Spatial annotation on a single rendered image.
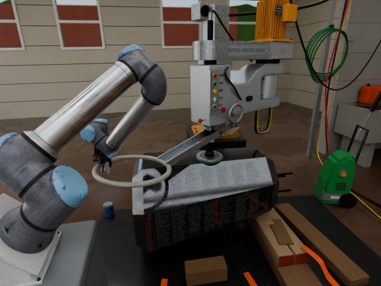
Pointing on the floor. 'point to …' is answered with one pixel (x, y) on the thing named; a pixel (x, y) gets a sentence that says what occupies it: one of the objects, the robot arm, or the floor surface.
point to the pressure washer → (338, 176)
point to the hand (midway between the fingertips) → (105, 171)
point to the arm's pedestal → (77, 257)
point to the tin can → (108, 209)
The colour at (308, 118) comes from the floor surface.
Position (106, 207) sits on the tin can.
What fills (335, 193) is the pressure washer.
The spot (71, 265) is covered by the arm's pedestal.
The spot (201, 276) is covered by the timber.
